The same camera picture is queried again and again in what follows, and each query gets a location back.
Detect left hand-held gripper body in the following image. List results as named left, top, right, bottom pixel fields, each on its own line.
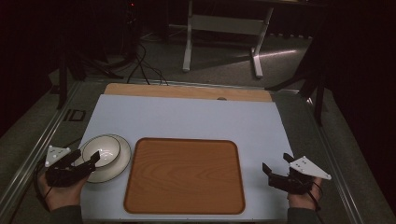
left=44, top=145, right=96, bottom=188

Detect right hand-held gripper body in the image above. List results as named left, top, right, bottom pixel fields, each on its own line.
left=268, top=155, right=332, bottom=196

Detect white bowl with dark rim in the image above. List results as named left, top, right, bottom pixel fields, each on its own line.
left=81, top=134, right=121, bottom=169

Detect person's right hand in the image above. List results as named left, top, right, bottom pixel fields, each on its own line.
left=287, top=177, right=323, bottom=211

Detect person's left hand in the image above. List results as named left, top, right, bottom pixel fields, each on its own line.
left=37, top=173, right=90, bottom=213

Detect white plate with dark rim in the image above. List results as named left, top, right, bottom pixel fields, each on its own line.
left=74, top=133, right=133, bottom=184

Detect black floor socket box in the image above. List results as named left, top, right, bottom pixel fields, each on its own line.
left=63, top=108, right=87, bottom=123

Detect black metal stand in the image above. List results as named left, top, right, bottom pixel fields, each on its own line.
left=265, top=46, right=329, bottom=127

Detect black tripod stand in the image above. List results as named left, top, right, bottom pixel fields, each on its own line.
left=55, top=34, right=125, bottom=110

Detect brown wooden tray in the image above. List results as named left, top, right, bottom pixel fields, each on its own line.
left=122, top=137, right=247, bottom=216

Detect white table mat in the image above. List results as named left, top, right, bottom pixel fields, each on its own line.
left=78, top=93, right=295, bottom=223

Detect dark equipment with red light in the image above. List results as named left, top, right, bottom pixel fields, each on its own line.
left=122, top=0, right=142, bottom=61

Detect metal floor rail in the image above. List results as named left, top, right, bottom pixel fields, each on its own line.
left=0, top=81, right=83, bottom=217
left=303, top=96, right=365, bottom=224

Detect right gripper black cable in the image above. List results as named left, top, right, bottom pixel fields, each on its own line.
left=307, top=181, right=324, bottom=224

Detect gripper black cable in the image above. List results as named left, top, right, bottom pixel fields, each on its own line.
left=32, top=157, right=52, bottom=214
left=307, top=181, right=324, bottom=224

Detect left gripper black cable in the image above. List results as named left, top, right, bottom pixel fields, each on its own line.
left=32, top=157, right=52, bottom=214

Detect black floor cables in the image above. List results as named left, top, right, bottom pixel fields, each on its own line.
left=125, top=42, right=170, bottom=87

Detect white metal table frame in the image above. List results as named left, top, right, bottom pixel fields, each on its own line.
left=181, top=0, right=276, bottom=79

